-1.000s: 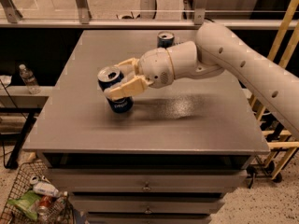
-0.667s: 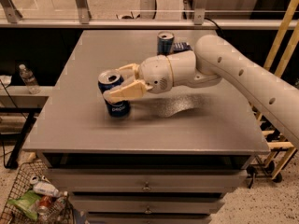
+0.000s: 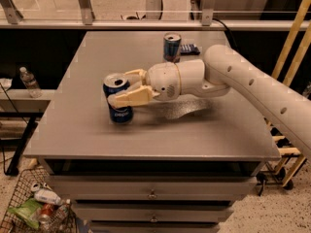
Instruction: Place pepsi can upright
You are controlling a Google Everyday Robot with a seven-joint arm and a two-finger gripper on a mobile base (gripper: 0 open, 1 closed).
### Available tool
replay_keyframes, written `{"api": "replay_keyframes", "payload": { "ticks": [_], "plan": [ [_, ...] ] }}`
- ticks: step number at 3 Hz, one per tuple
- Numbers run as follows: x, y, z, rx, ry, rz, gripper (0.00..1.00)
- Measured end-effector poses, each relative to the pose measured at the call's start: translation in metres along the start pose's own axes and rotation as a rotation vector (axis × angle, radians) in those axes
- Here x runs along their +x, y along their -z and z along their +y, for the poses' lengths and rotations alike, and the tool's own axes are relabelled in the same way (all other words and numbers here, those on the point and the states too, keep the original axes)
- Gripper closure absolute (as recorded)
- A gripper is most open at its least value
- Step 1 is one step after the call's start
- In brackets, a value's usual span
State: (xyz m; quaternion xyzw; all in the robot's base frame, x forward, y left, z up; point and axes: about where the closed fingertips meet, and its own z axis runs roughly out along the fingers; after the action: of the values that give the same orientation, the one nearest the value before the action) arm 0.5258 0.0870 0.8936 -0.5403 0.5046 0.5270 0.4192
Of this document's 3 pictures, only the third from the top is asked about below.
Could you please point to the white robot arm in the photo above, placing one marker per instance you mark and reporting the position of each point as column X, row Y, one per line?
column 219, row 70

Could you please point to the green snack bag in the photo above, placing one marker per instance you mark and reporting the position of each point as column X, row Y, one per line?
column 28, row 212

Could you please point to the grey side bench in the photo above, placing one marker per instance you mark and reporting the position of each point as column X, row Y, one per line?
column 18, row 103

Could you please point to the wire mesh basket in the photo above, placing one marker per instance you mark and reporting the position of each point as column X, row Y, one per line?
column 12, row 223

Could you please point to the white plastic bottle in basket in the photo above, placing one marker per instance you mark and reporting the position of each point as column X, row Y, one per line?
column 50, row 197

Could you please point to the clear plastic water bottle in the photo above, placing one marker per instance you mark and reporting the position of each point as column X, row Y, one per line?
column 30, row 82

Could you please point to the red soda can in basket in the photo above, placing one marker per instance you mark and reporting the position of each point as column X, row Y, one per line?
column 47, row 212

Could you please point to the silver can in basket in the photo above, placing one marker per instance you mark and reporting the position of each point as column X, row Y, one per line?
column 35, row 187

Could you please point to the blue pepsi can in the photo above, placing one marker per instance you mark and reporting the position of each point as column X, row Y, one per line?
column 114, row 86

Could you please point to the grey drawer cabinet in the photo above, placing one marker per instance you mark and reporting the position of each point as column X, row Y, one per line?
column 177, row 167

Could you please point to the dark blue small packet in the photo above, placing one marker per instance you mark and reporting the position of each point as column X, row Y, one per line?
column 189, row 49

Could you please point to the tall blue energy drink can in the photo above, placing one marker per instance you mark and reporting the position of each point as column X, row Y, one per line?
column 171, row 47

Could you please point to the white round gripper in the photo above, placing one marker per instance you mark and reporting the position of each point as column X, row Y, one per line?
column 162, row 79

